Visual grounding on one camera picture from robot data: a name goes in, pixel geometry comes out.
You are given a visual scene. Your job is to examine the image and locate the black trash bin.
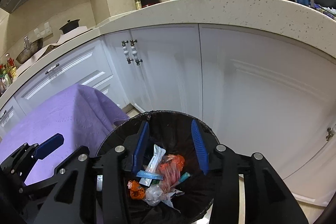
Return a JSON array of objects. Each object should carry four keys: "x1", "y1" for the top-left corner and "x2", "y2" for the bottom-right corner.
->
[{"x1": 100, "y1": 111, "x2": 221, "y2": 223}]

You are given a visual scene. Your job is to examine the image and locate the white cabinet drawer front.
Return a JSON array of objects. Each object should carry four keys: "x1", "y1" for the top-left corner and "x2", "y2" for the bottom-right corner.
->
[{"x1": 14, "y1": 39, "x2": 127, "y2": 113}]

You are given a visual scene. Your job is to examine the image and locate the small white tube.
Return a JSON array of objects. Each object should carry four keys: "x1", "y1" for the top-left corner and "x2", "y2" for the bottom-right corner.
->
[{"x1": 139, "y1": 144, "x2": 166, "y2": 186}]

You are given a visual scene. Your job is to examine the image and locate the teal white tube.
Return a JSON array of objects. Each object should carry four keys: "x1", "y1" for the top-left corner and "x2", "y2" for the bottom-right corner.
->
[{"x1": 178, "y1": 172, "x2": 191, "y2": 183}]

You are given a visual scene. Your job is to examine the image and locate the clear plastic bag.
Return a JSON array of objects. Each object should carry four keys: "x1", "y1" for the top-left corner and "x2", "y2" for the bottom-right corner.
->
[{"x1": 143, "y1": 184, "x2": 184, "y2": 208}]

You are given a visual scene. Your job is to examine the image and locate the blue white sachet strip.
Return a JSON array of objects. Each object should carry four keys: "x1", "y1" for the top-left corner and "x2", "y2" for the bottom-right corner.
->
[{"x1": 136, "y1": 170, "x2": 163, "y2": 180}]

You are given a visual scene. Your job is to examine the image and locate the purple tablecloth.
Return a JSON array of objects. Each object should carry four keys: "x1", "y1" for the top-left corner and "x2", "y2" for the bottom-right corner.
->
[{"x1": 1, "y1": 85, "x2": 128, "y2": 184}]

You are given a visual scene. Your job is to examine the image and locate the white corner cabinet doors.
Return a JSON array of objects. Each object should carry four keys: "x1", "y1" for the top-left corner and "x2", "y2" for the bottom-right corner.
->
[{"x1": 104, "y1": 24, "x2": 203, "y2": 118}]

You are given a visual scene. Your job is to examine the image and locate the black cooking pot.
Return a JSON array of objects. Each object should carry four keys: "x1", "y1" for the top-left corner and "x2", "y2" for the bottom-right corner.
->
[{"x1": 60, "y1": 19, "x2": 80, "y2": 35}]

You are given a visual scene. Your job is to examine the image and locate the steel wok pan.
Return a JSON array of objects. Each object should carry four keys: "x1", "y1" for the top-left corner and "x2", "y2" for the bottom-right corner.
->
[{"x1": 16, "y1": 36, "x2": 43, "y2": 64}]

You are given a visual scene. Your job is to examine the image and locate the small orange plastic bag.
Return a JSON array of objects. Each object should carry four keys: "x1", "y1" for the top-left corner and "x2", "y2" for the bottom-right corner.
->
[{"x1": 127, "y1": 180, "x2": 146, "y2": 200}]

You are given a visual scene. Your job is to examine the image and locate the condiment rack with bottles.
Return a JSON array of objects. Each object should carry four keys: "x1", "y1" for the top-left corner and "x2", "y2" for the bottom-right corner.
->
[{"x1": 0, "y1": 64, "x2": 11, "y2": 96}]

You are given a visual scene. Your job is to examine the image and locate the white cabinet door right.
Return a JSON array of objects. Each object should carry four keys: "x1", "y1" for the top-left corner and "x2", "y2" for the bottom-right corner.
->
[{"x1": 199, "y1": 25, "x2": 335, "y2": 178}]

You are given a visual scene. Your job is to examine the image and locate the red patterned string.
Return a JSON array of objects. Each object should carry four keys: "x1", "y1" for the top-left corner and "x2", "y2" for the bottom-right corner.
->
[{"x1": 156, "y1": 154, "x2": 186, "y2": 195}]

